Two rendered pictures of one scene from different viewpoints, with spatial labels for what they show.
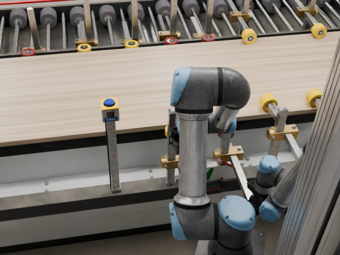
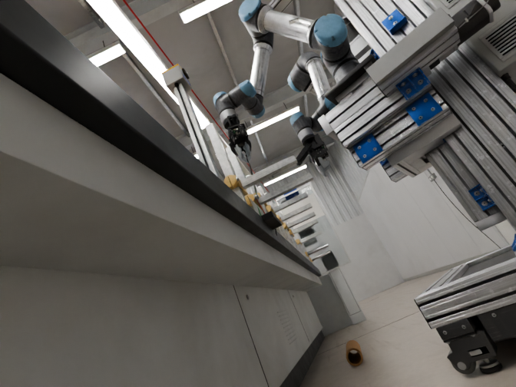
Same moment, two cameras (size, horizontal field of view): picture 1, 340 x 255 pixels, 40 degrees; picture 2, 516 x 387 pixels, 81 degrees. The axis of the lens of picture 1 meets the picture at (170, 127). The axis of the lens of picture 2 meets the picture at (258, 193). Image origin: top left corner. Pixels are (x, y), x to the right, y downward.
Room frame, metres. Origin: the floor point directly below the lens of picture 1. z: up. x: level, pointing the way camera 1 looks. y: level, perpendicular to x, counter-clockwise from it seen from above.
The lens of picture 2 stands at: (1.10, 0.97, 0.31)
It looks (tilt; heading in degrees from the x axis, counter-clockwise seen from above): 23 degrees up; 289
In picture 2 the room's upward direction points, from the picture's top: 24 degrees counter-clockwise
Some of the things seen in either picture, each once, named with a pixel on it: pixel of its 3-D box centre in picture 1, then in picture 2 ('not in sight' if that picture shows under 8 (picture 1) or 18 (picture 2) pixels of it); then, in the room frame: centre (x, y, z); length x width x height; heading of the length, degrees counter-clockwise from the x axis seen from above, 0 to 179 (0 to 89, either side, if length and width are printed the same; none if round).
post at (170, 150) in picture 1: (171, 150); (227, 170); (1.52, -0.01, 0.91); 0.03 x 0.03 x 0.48; 12
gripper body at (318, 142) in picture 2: (261, 200); (315, 148); (1.21, -0.37, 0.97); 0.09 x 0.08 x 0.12; 12
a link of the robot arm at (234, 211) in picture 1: (233, 220); (337, 57); (0.92, -0.21, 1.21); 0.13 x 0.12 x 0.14; 93
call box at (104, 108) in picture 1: (110, 110); (176, 81); (1.47, 0.25, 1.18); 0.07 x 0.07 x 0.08; 12
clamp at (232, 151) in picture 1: (227, 154); (253, 203); (1.58, -0.28, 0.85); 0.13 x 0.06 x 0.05; 102
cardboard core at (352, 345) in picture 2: not in sight; (353, 352); (1.60, -0.86, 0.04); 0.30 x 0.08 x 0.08; 102
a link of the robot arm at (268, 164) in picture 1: (268, 171); (300, 124); (1.21, -0.37, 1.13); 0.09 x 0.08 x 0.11; 53
